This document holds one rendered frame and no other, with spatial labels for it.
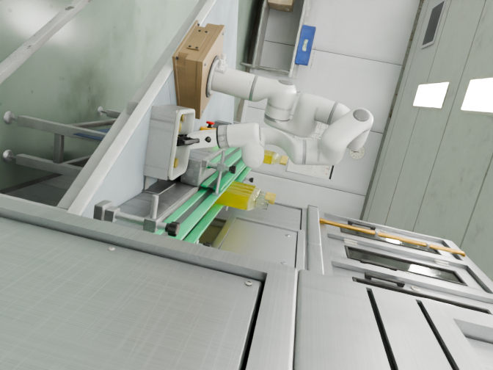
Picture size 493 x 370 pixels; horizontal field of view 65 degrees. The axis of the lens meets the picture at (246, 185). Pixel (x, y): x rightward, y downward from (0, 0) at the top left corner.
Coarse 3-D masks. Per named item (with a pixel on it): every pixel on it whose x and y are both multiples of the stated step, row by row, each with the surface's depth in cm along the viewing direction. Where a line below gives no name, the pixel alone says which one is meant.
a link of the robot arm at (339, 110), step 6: (336, 102) 134; (336, 108) 132; (342, 108) 132; (330, 114) 133; (336, 114) 132; (342, 114) 132; (330, 120) 134; (366, 132) 125; (354, 138) 127; (360, 138) 127; (366, 138) 129; (348, 144) 131; (354, 144) 130; (360, 144) 130
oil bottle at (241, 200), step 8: (224, 192) 152; (232, 192) 153; (240, 192) 155; (216, 200) 153; (224, 200) 153; (232, 200) 152; (240, 200) 152; (248, 200) 151; (256, 200) 153; (240, 208) 153; (248, 208) 152
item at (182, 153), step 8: (184, 112) 120; (192, 112) 130; (176, 120) 117; (192, 120) 132; (176, 128) 117; (184, 128) 133; (192, 128) 133; (176, 136) 118; (176, 144) 119; (176, 152) 135; (184, 152) 135; (184, 160) 136; (176, 168) 134; (184, 168) 136; (176, 176) 126
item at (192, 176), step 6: (192, 162) 139; (198, 162) 138; (192, 168) 139; (198, 168) 139; (186, 174) 140; (192, 174) 139; (198, 174) 139; (180, 180) 141; (186, 180) 141; (192, 180) 140; (198, 180) 140
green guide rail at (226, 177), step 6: (240, 162) 197; (240, 168) 184; (216, 174) 164; (222, 174) 167; (228, 174) 168; (234, 174) 170; (210, 180) 152; (216, 180) 155; (222, 180) 156; (228, 180) 158; (204, 186) 144; (210, 186) 144; (222, 186) 146
